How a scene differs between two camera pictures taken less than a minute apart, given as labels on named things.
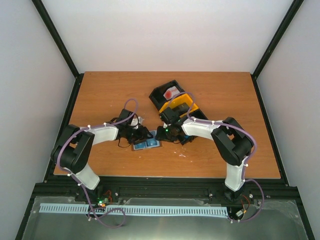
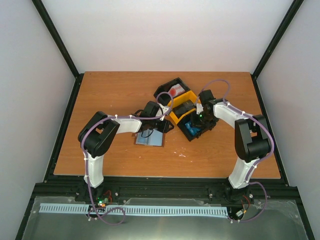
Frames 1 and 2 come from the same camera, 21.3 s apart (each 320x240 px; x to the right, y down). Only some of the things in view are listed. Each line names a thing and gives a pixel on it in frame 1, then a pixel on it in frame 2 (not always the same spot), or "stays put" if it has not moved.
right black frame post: [291, 12] stays put
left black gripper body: [134, 136] → [160, 128]
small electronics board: [102, 202] stays put
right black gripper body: [167, 135] → [204, 120]
